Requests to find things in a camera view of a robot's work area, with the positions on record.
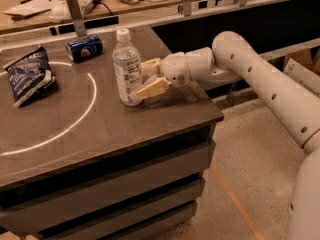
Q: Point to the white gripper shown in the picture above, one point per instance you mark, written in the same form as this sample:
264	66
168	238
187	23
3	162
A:
174	68

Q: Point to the clear plastic water bottle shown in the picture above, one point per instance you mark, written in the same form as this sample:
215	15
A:
127	66

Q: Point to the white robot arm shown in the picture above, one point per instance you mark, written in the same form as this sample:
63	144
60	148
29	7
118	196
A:
297	109

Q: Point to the blue pepsi can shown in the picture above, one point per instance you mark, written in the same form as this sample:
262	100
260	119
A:
84	49

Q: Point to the white face mask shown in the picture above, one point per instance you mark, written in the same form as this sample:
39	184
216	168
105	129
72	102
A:
59	13

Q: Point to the grey drawer cabinet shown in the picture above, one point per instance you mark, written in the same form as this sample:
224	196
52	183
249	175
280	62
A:
65	190

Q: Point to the dark blue chip bag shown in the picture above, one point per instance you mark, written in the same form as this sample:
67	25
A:
28	74

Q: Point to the white papers on desk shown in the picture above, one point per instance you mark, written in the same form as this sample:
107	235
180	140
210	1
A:
29	8

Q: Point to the white corovan cardboard box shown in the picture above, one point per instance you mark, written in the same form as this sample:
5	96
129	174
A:
304	69

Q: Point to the metal bracket post left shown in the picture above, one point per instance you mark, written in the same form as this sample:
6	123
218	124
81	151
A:
77	17

